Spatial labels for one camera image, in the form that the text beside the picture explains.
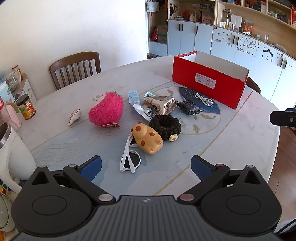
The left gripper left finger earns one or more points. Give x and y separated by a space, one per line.
81 178

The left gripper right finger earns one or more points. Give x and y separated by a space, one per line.
211 176

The pink fluffy strawberry plush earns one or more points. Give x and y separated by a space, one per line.
107 113

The small light blue carton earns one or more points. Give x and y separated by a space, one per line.
133 97

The light blue cupboard unit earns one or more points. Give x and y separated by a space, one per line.
272 70

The white sunglasses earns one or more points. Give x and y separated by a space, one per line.
130 159

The brown wooden chair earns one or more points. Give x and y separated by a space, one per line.
73 68
251 84

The dark braided hair scrunchie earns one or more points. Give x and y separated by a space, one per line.
167 126

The white mug with steel rim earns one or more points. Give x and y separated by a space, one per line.
16 159

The black crumpled wrapper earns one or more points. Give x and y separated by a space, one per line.
189 108

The yellow spotted giraffe toy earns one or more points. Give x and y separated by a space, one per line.
147 138

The dark blue fish-shaped pouch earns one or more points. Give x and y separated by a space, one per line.
202 101

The red cardboard shoe box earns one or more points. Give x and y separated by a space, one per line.
212 76

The crumpled silver foil bag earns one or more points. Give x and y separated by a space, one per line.
164 104

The white printed sachet packet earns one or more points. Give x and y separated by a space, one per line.
146 110

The jar with black lid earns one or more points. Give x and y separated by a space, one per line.
25 106

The pink thermos bottle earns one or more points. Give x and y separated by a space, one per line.
9 114

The white drawer side cabinet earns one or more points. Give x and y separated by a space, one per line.
24 87

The blue patterned tissue box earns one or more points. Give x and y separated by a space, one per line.
5 93

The clear plastic container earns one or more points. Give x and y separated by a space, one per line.
13 80

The hanging tote bag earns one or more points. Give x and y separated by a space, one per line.
152 6

